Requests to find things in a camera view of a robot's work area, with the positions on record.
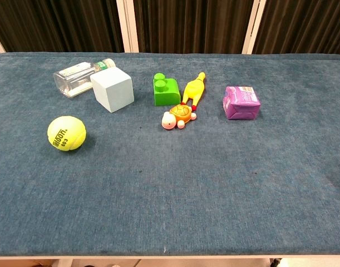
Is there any yellow rubber chicken toy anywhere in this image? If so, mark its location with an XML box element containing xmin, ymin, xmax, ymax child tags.
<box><xmin>180</xmin><ymin>72</ymin><xmax>206</xmax><ymax>110</ymax></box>

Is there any green toy building block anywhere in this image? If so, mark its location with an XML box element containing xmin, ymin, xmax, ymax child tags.
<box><xmin>152</xmin><ymin>72</ymin><xmax>181</xmax><ymax>107</ymax></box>

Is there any purple tissue pack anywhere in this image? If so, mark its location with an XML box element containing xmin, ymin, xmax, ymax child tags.
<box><xmin>222</xmin><ymin>86</ymin><xmax>262</xmax><ymax>121</ymax></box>

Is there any yellow tennis ball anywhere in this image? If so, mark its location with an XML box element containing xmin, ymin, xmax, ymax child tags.
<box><xmin>47</xmin><ymin>115</ymin><xmax>87</xmax><ymax>152</ymax></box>

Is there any blue table cloth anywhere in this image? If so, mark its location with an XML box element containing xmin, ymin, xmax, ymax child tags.
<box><xmin>0</xmin><ymin>52</ymin><xmax>340</xmax><ymax>257</ymax></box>

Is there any light blue cube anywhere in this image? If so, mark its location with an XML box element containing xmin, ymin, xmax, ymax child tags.
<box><xmin>90</xmin><ymin>67</ymin><xmax>135</xmax><ymax>113</ymax></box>

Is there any clear plastic water bottle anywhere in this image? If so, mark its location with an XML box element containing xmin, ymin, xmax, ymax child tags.
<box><xmin>53</xmin><ymin>58</ymin><xmax>116</xmax><ymax>98</ymax></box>

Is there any dark pleated curtain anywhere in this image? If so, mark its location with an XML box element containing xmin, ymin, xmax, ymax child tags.
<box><xmin>0</xmin><ymin>0</ymin><xmax>340</xmax><ymax>55</ymax></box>

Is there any orange toy turtle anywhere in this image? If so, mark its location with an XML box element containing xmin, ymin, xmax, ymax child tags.
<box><xmin>161</xmin><ymin>103</ymin><xmax>198</xmax><ymax>131</ymax></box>

